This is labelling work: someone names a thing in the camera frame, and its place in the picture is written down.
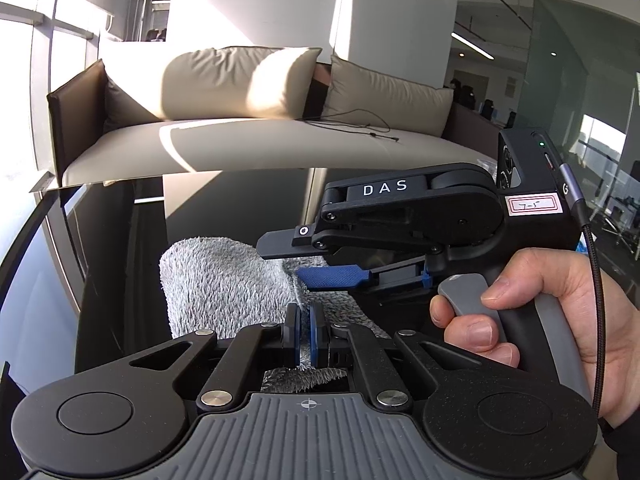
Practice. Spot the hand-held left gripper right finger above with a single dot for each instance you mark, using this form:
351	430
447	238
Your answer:
314	335

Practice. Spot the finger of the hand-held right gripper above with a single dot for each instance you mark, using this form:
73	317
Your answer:
330	277
285	245

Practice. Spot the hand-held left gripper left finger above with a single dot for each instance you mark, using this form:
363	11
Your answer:
296	335

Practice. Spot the grey towel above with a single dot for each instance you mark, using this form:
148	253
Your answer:
220	280

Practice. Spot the person's right hand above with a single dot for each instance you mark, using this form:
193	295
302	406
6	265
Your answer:
575	280

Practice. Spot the beige sofa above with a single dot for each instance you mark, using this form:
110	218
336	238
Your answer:
250	145

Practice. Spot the small beige cushion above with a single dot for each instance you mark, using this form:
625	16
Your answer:
390	100

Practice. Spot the ceiling strip light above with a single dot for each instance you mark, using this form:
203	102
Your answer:
472	45

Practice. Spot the large beige cushion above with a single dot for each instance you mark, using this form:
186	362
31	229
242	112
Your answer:
225	85

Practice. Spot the grey window frame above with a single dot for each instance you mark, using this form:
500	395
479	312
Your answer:
75	29

